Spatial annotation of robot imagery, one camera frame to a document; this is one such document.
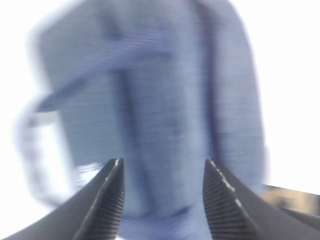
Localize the navy blue lunch bag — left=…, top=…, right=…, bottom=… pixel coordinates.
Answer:
left=19, top=0, right=265, bottom=240

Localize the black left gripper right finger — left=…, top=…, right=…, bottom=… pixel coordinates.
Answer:
left=202, top=159, right=320, bottom=240

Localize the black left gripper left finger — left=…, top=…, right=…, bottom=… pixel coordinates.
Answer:
left=8, top=158, right=125, bottom=240

